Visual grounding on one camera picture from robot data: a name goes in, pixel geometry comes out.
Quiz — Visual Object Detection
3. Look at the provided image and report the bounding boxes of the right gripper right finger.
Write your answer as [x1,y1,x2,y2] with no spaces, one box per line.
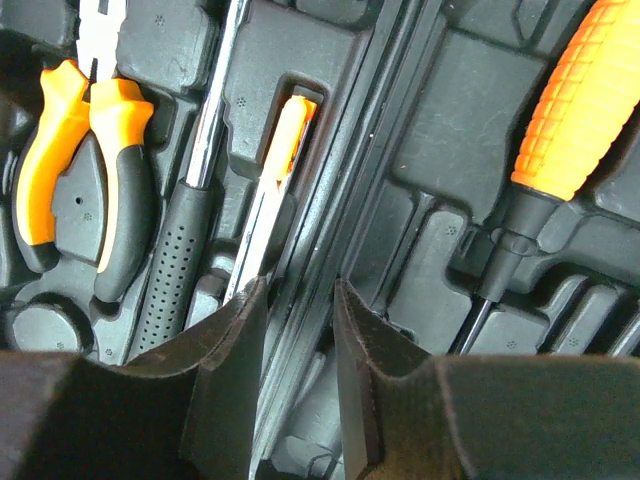
[333,280,639,479]

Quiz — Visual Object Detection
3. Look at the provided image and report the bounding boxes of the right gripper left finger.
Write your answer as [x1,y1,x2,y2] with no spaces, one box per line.
[1,277,267,479]

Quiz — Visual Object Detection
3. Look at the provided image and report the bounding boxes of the steel claw hammer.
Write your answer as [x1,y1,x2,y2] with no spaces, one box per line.
[129,0,250,359]

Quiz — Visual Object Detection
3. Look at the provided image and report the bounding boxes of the small needle nose pliers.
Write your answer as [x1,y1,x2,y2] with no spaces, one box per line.
[224,95,317,302]

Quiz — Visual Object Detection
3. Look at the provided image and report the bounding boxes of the black plastic tool case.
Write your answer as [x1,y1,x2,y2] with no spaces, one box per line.
[1,1,639,479]

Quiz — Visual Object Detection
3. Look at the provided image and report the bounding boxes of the orange handled pliers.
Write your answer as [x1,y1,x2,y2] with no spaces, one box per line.
[12,1,154,303]

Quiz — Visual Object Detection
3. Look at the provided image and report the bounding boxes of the small orange screwdriver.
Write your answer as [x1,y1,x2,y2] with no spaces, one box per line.
[449,1,639,354]

